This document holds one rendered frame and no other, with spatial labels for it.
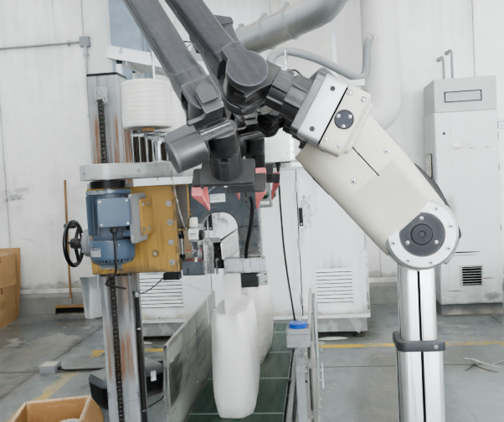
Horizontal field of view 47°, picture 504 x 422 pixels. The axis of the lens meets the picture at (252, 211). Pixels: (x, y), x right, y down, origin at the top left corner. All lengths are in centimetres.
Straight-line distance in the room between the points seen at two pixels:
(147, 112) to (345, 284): 321
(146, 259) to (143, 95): 60
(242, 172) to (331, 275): 377
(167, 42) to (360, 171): 46
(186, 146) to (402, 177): 48
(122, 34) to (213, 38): 494
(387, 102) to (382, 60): 35
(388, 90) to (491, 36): 163
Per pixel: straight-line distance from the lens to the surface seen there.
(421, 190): 129
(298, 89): 107
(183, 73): 107
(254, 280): 207
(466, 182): 561
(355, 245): 479
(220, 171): 106
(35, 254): 682
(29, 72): 687
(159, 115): 192
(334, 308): 487
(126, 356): 229
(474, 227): 565
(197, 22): 115
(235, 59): 107
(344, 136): 105
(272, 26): 461
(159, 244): 211
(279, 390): 276
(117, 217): 188
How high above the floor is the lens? 134
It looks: 3 degrees down
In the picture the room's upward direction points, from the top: 3 degrees counter-clockwise
